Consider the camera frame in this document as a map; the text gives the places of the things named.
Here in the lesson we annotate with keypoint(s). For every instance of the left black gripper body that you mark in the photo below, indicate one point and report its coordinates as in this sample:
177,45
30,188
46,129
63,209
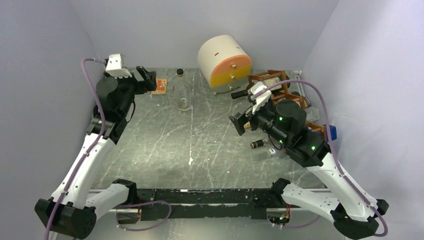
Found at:
135,87

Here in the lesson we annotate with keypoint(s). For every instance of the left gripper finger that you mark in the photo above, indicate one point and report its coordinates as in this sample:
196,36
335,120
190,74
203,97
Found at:
144,75
145,87

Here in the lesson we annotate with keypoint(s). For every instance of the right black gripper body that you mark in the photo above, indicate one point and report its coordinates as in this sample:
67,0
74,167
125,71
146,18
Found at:
260,118

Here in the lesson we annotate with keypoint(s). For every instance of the clear glass bottle black cap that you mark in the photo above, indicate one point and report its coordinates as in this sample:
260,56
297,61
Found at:
183,91

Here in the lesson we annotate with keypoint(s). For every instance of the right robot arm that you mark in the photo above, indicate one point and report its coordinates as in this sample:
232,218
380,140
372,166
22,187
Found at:
353,212

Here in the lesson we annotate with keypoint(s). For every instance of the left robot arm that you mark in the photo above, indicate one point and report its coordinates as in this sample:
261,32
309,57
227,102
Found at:
69,210

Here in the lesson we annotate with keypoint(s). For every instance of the gold foil top bottle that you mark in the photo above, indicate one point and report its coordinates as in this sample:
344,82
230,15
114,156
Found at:
247,126

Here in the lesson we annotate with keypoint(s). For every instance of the dark bottle copper cap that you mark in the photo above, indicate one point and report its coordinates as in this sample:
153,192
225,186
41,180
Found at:
259,143

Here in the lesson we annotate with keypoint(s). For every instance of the dark green wine bottle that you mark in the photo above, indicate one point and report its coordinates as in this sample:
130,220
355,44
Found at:
276,91

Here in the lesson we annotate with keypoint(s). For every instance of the dark bottle white label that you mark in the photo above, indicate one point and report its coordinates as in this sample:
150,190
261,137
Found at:
302,101

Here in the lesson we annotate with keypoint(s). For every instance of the brown wooden wine rack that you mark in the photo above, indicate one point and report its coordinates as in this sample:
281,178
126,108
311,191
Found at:
314,127

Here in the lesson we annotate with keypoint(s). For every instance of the large clear plastic bottle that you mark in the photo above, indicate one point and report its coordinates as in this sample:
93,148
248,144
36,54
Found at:
312,114

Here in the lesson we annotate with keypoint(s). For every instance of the blue square glass bottle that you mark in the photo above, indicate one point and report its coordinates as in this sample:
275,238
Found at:
273,152

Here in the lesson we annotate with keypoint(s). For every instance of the orange card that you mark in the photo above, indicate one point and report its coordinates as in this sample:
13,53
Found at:
161,86

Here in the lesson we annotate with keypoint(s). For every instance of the cream round drawer cabinet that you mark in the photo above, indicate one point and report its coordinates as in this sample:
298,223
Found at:
223,63

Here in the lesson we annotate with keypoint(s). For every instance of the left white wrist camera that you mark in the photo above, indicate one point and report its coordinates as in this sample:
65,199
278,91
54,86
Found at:
115,66

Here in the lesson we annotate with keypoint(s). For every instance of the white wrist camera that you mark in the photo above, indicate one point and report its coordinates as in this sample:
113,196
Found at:
115,66
258,96

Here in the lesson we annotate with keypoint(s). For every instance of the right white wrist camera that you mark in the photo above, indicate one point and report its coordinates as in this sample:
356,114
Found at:
258,96

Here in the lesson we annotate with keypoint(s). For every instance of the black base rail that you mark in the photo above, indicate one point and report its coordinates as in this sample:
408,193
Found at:
252,203

